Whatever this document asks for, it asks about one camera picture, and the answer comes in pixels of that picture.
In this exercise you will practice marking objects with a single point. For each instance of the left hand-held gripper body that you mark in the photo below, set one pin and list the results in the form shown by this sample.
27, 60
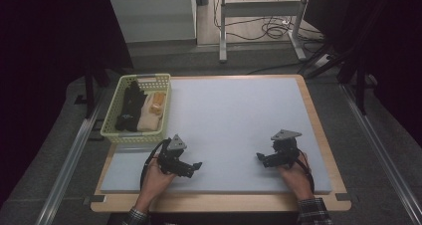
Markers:
169, 158

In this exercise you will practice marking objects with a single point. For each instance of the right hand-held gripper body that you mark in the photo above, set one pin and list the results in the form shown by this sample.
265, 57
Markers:
284, 150

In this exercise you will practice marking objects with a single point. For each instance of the cream fluffy glove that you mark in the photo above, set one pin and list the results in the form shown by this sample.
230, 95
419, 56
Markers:
146, 122

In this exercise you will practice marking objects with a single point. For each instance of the black glove with small print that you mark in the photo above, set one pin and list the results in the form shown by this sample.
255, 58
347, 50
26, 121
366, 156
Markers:
127, 113

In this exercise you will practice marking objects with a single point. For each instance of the pale green plastic basket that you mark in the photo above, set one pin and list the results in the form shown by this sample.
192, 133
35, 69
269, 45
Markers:
111, 117

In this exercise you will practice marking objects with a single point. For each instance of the person's right hand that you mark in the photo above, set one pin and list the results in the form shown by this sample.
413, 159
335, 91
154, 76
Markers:
295, 181

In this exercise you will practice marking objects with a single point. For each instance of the person's left hand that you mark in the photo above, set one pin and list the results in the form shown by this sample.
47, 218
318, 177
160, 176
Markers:
156, 185

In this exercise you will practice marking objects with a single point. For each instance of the grey foam mat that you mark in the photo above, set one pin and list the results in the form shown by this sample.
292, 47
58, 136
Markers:
225, 118

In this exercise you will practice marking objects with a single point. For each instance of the black tape piece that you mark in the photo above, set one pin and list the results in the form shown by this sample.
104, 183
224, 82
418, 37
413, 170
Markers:
96, 199

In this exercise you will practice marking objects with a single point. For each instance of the black tripod stand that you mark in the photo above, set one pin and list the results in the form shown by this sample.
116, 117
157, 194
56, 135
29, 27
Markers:
360, 85

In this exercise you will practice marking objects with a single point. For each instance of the black metal stand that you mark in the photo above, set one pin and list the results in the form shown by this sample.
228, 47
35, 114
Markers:
89, 92

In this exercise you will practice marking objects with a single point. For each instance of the white cabinet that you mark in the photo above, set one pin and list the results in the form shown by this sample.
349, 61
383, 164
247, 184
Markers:
152, 16

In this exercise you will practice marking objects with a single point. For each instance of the metal floor rail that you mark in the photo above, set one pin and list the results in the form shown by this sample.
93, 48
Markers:
381, 152
68, 165

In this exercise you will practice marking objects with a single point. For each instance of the white desk frame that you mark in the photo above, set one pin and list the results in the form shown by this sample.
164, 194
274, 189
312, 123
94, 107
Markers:
262, 8

